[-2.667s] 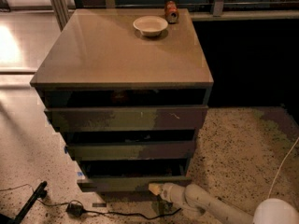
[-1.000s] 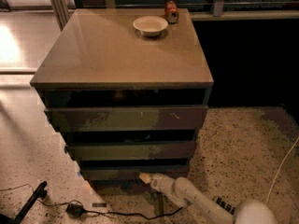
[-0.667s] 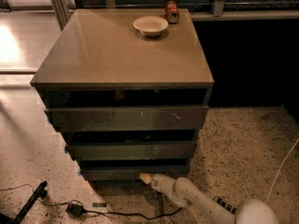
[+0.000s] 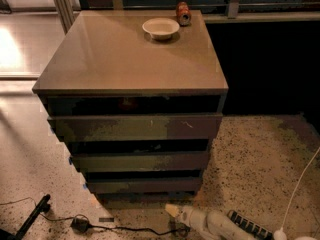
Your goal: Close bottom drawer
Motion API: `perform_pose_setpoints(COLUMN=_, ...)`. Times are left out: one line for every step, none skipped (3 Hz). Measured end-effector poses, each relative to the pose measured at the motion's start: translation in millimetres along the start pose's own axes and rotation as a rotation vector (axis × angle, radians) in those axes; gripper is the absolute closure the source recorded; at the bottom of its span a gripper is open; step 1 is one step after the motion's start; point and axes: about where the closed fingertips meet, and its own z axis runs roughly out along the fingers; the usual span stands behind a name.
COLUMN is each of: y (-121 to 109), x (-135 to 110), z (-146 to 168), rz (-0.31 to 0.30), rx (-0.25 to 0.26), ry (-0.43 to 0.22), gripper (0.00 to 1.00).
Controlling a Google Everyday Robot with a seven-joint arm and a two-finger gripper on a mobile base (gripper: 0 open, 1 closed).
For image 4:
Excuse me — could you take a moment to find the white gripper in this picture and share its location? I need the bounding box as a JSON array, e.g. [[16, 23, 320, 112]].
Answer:
[[165, 204, 211, 240]]

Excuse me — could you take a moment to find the grey bottom drawer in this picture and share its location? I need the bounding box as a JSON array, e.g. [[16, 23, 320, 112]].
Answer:
[[86, 177, 202, 194]]

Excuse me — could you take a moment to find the grey drawer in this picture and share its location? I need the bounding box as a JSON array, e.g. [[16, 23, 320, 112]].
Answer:
[[86, 177, 202, 194], [71, 151, 209, 172], [48, 114, 222, 142]]

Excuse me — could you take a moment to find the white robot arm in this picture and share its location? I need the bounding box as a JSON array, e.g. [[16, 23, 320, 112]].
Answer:
[[165, 204, 288, 240]]

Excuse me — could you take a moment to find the grey middle drawer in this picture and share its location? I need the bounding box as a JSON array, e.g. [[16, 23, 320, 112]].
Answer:
[[71, 151, 209, 172]]

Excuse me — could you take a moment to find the grey drawer cabinet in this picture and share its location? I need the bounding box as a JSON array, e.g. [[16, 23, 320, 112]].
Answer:
[[33, 11, 228, 202]]

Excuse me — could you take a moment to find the grey top drawer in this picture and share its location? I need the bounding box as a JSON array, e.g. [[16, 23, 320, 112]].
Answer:
[[48, 114, 222, 142]]

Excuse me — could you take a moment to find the black power strip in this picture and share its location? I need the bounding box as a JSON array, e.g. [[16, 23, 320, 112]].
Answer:
[[228, 210, 273, 240]]

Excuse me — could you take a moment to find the black stand leg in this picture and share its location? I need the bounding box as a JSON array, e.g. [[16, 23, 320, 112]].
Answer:
[[0, 194, 51, 240]]

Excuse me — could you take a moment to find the white bowl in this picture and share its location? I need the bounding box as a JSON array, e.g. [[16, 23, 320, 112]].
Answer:
[[142, 18, 180, 40]]

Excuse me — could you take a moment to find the orange soda can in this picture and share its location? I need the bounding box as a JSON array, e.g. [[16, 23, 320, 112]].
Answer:
[[176, 2, 191, 26]]

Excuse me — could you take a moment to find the black cable with adapter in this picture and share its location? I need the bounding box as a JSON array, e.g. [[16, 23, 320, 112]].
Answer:
[[0, 196, 191, 237]]

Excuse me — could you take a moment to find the white cable with plug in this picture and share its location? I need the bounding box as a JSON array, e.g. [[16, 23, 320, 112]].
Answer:
[[272, 145, 320, 240]]

